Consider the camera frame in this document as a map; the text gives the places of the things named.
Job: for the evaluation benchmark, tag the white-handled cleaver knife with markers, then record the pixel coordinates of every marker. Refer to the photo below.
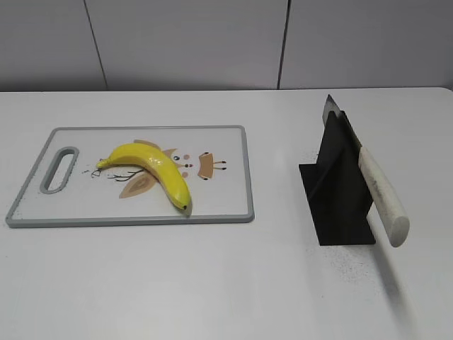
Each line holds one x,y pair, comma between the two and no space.
390,208

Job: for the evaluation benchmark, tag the yellow plastic banana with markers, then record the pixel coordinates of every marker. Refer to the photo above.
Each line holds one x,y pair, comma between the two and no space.
157,164

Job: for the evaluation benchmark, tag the black knife stand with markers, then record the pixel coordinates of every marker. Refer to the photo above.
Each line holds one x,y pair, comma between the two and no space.
338,197

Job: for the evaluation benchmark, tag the white grey-rimmed cutting board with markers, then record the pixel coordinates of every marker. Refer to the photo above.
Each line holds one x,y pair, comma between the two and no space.
63,188

